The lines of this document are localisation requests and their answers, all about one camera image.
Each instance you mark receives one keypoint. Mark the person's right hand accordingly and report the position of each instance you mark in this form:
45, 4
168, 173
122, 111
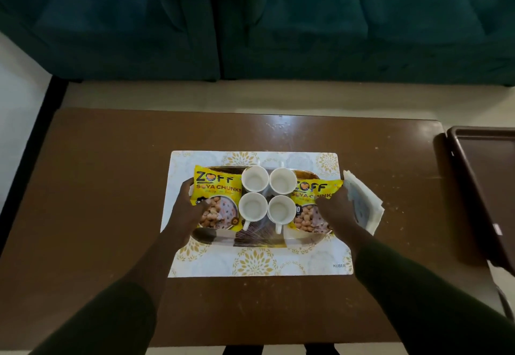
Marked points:
341, 216

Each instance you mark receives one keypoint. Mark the person's left hand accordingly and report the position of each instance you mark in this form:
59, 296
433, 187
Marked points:
184, 214

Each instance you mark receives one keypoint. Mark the person's right thumb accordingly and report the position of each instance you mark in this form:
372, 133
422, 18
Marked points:
324, 205

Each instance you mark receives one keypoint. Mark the person's left thumb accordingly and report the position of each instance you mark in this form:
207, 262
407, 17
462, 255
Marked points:
203, 204

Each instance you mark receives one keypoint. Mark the dark serving tray gold rim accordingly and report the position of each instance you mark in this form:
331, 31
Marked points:
257, 239

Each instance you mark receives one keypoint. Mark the person's left forearm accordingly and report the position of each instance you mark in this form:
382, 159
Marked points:
132, 286

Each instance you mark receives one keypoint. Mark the person's right forearm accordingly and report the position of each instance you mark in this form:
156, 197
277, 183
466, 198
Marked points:
410, 298

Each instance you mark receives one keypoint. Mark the yellow snack packet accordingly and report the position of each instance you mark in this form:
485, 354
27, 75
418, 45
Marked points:
309, 195
219, 185

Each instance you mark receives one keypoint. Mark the white paper napkins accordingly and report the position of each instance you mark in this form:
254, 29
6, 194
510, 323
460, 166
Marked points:
367, 205

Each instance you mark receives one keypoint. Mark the white cup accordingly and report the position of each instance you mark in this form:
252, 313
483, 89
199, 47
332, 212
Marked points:
252, 208
254, 179
281, 210
283, 181

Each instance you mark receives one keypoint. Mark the white gold floral placemat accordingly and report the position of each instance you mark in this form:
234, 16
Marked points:
257, 262

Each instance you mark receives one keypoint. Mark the brown plastic tray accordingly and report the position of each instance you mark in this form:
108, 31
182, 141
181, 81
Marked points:
487, 173

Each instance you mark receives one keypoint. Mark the teal fabric sofa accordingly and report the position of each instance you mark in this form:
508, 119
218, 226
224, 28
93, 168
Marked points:
100, 24
362, 28

